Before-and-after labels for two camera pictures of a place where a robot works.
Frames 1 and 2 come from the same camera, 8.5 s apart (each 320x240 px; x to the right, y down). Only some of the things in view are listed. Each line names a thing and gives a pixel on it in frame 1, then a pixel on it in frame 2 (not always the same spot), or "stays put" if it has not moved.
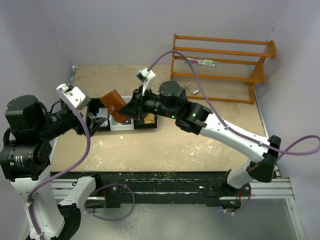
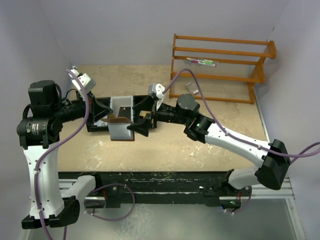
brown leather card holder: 114,103 to 118,127
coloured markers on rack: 202,61 stays put
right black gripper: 135,108 to 141,126
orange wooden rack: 273,54 stays put
